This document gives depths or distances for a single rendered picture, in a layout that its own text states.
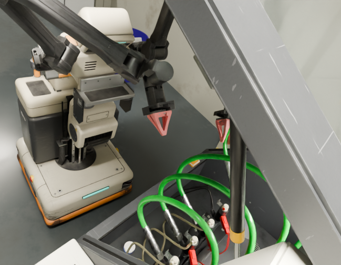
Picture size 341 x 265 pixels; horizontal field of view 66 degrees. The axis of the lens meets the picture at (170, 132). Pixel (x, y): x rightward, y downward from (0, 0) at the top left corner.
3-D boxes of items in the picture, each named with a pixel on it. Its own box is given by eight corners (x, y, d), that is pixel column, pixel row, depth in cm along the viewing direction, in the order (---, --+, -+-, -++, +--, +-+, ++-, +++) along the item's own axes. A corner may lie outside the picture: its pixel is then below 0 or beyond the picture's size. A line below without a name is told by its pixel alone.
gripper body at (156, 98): (157, 109, 76) (152, 84, 76) (142, 113, 85) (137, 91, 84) (176, 106, 80) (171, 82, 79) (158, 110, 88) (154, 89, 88)
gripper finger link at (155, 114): (158, 137, 79) (152, 106, 78) (147, 138, 85) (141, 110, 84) (176, 132, 83) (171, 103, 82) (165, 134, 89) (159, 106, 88)
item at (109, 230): (191, 173, 132) (202, 151, 122) (197, 179, 131) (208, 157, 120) (83, 255, 91) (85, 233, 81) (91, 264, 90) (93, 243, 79)
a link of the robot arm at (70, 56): (51, 46, 100) (44, 57, 99) (59, 40, 92) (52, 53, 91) (73, 60, 105) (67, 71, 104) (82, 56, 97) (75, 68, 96)
